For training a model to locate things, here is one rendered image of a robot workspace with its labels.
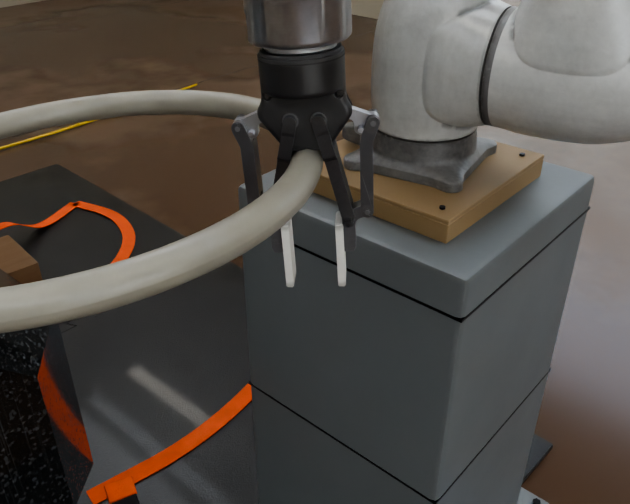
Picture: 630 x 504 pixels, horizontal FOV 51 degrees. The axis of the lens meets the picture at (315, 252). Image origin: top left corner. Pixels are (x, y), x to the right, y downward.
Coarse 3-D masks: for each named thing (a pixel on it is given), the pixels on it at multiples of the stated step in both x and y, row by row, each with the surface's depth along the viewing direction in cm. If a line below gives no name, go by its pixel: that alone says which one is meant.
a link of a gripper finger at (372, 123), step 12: (372, 120) 59; (372, 132) 59; (360, 144) 60; (372, 144) 60; (360, 156) 60; (372, 156) 60; (360, 168) 61; (372, 168) 61; (360, 180) 61; (372, 180) 61; (372, 192) 62; (372, 204) 62
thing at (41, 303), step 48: (96, 96) 83; (144, 96) 82; (192, 96) 80; (240, 96) 77; (288, 192) 53; (192, 240) 47; (240, 240) 49; (0, 288) 43; (48, 288) 43; (96, 288) 44; (144, 288) 45
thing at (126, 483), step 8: (120, 480) 143; (128, 480) 144; (104, 488) 142; (112, 488) 142; (120, 488) 142; (128, 488) 142; (112, 496) 141; (120, 496) 141; (128, 496) 141; (136, 496) 142
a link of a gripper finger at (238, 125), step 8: (240, 120) 60; (232, 128) 60; (240, 128) 60; (240, 136) 60; (248, 136) 60; (240, 144) 60; (248, 144) 60; (256, 144) 62; (248, 152) 61; (256, 152) 62; (248, 160) 61; (256, 160) 62; (248, 168) 61; (256, 168) 62; (248, 176) 62; (256, 176) 62; (248, 184) 62; (256, 184) 62; (248, 192) 63; (256, 192) 63; (248, 200) 63
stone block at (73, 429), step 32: (0, 352) 93; (32, 352) 98; (64, 352) 109; (0, 384) 93; (32, 384) 97; (64, 384) 108; (0, 416) 95; (32, 416) 99; (64, 416) 108; (0, 448) 97; (32, 448) 101; (64, 448) 108; (0, 480) 99; (32, 480) 103; (64, 480) 108
